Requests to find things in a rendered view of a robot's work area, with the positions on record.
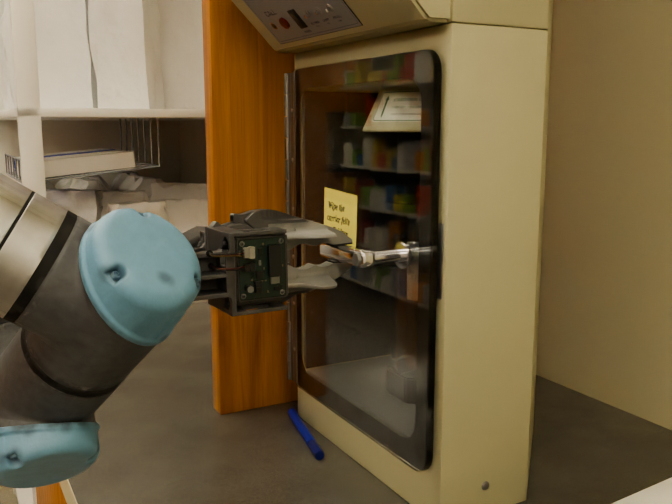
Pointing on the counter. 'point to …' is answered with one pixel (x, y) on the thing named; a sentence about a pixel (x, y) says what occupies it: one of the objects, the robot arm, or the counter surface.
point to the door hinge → (287, 206)
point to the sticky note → (341, 212)
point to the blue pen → (306, 434)
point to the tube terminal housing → (475, 252)
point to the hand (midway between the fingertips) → (336, 252)
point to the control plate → (341, 19)
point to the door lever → (366, 255)
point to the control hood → (375, 25)
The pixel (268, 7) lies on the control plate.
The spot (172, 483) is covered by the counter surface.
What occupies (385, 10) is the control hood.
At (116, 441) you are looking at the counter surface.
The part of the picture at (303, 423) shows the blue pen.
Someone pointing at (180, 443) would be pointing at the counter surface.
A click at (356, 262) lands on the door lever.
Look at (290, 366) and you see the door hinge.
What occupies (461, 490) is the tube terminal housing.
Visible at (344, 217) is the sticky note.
